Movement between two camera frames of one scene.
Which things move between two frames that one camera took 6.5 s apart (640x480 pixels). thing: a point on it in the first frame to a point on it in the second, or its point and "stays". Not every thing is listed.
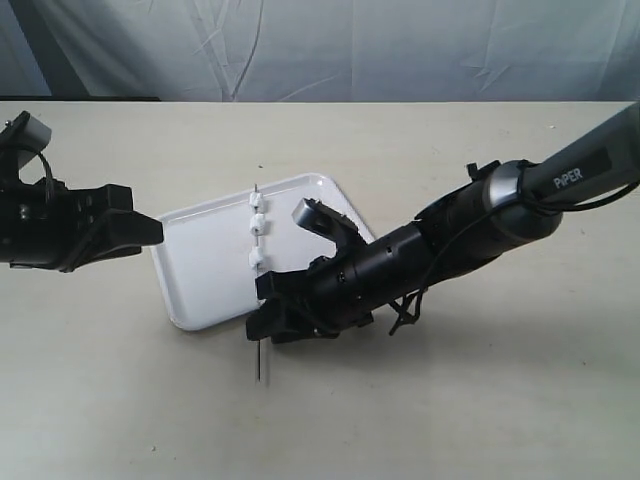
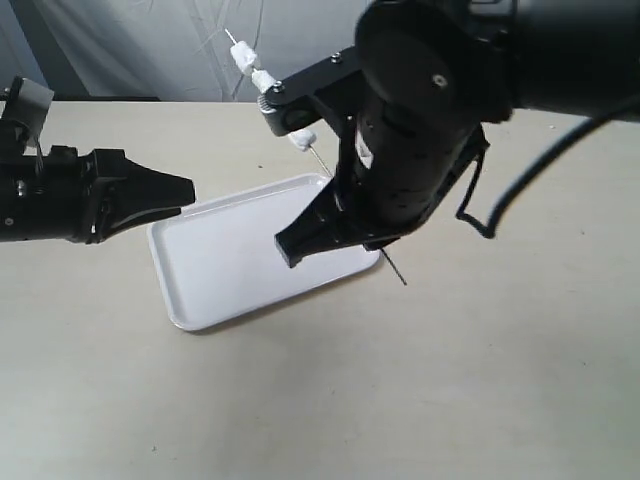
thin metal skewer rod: (258, 335) to (332, 175)
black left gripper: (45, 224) to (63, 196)
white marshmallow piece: (257, 224) to (263, 80)
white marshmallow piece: (256, 200) to (243, 55)
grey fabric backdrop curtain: (321, 50) stays
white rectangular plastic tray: (202, 265) stays
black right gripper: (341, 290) to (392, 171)
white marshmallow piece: (255, 256) to (303, 138)
